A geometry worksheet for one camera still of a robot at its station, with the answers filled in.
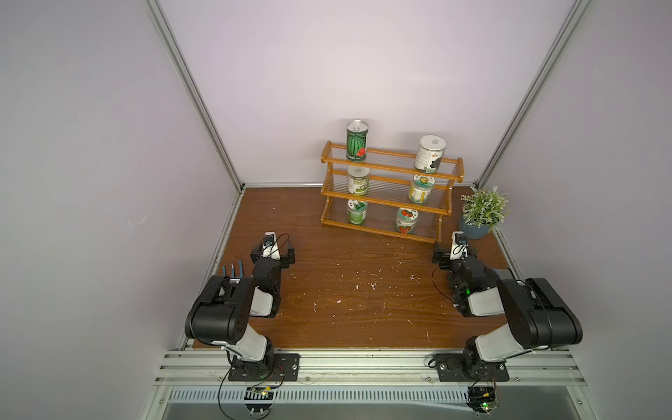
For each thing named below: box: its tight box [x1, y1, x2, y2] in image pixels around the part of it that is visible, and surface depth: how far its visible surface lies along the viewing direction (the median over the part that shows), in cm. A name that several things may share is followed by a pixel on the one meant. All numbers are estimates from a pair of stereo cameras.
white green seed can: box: [347, 164, 371, 196], surface depth 94 cm
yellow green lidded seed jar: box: [408, 174, 436, 205], surface depth 92 cm
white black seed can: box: [414, 133, 448, 175], surface depth 82 cm
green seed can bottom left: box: [346, 198, 368, 225], surface depth 103 cm
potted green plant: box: [459, 185, 511, 240], surface depth 92 cm
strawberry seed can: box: [395, 207, 419, 235], surface depth 99 cm
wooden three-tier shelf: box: [320, 140, 466, 244], surface depth 97 cm
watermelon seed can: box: [345, 119, 370, 163], surface depth 85 cm
